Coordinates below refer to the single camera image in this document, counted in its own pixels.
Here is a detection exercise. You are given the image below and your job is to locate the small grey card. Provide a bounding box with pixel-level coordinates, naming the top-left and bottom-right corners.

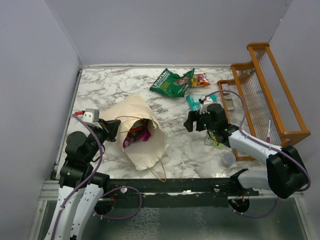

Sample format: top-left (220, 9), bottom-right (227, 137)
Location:
top-left (225, 98), bottom-right (235, 111)

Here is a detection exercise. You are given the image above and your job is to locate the beige paper bag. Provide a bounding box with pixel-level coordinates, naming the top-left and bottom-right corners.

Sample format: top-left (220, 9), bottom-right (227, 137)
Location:
top-left (100, 93), bottom-right (168, 183)

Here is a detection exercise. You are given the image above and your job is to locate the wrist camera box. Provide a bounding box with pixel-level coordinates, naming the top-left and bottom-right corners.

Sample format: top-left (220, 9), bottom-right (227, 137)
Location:
top-left (74, 108), bottom-right (100, 126)
top-left (198, 94), bottom-right (217, 114)

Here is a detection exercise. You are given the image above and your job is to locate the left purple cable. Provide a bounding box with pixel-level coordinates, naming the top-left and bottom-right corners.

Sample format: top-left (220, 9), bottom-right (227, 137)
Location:
top-left (51, 113), bottom-right (105, 240)

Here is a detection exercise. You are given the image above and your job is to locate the small clear plastic cup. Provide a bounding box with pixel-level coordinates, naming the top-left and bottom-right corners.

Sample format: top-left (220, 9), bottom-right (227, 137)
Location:
top-left (220, 152), bottom-right (236, 168)

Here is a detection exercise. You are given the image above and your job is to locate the green chips bag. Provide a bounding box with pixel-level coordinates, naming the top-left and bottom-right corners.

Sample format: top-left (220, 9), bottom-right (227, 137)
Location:
top-left (149, 68), bottom-right (195, 98)

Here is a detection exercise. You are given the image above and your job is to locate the small red white box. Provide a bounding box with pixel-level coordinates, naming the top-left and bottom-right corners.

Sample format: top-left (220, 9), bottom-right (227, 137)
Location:
top-left (221, 83), bottom-right (230, 95)

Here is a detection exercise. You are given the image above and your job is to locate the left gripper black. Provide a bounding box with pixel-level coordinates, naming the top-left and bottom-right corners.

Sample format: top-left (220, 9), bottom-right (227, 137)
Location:
top-left (85, 117), bottom-right (121, 163)

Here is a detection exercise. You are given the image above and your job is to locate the wooden tiered rack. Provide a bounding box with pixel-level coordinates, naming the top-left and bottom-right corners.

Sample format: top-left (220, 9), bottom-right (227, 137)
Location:
top-left (217, 42), bottom-right (311, 146)

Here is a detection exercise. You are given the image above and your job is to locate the black front frame bar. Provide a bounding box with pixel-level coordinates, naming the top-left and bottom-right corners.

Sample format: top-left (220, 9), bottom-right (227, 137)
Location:
top-left (107, 177), bottom-right (259, 208)

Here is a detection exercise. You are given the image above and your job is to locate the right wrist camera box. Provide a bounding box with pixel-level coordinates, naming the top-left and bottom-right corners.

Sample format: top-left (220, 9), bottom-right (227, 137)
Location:
top-left (198, 94), bottom-right (217, 114)

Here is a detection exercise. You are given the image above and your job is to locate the teal snack packet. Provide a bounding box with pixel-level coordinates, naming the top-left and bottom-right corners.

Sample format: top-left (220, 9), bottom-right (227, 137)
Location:
top-left (186, 94), bottom-right (204, 111)

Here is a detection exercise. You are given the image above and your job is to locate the magenta snack packet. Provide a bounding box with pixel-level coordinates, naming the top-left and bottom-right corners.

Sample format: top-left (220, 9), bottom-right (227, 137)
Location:
top-left (122, 131), bottom-right (151, 149)

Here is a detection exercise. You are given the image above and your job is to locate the pink white marker pen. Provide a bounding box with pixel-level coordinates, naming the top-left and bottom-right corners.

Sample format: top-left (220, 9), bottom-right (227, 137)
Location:
top-left (266, 118), bottom-right (272, 143)

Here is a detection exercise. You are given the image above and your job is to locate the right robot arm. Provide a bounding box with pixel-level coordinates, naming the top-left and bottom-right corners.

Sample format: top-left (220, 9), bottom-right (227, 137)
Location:
top-left (183, 103), bottom-right (311, 199)

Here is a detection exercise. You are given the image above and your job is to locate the purple cable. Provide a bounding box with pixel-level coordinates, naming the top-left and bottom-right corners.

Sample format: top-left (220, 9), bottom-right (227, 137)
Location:
top-left (51, 113), bottom-right (105, 240)
top-left (203, 89), bottom-right (312, 218)

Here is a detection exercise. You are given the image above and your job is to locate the light green snack packet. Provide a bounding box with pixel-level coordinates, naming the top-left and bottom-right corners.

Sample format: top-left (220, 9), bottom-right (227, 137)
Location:
top-left (204, 131), bottom-right (224, 150)

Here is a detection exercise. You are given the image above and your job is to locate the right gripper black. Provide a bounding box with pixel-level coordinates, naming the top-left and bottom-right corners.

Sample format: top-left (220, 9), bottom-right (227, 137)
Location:
top-left (183, 109), bottom-right (217, 133)

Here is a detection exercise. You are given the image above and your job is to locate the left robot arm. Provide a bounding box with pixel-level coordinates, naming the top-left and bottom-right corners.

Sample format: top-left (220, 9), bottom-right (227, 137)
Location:
top-left (45, 119), bottom-right (121, 240)

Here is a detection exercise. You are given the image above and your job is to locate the orange colourful candy bag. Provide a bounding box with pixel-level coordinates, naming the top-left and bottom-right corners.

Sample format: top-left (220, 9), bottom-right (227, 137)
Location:
top-left (189, 73), bottom-right (211, 88)

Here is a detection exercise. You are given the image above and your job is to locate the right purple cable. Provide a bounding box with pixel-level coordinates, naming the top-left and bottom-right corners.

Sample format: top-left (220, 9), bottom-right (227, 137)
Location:
top-left (203, 89), bottom-right (312, 218)

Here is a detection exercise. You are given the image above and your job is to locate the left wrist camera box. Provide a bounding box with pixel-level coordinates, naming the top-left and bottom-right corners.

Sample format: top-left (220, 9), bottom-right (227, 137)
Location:
top-left (74, 108), bottom-right (100, 126)

